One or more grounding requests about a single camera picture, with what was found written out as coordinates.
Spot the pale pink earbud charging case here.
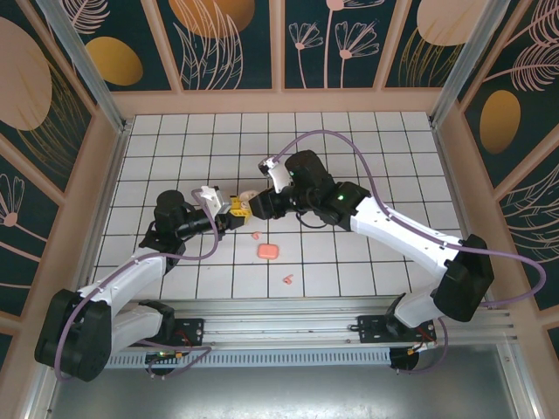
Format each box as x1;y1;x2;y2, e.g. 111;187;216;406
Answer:
238;190;263;210

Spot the grey metal sheet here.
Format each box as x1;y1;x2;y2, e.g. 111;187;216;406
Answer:
43;364;536;419

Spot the aluminium table side rail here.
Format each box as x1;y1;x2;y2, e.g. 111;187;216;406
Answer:
82;124;132;289
430;124;497;309

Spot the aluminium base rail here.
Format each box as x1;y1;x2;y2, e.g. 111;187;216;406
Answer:
107;299;512;350

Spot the grey slotted cable duct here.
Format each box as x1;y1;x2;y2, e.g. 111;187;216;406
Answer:
107;348;392;367

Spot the aluminium corner post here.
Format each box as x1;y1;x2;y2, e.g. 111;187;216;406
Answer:
429;0;515;128
37;0;132;134

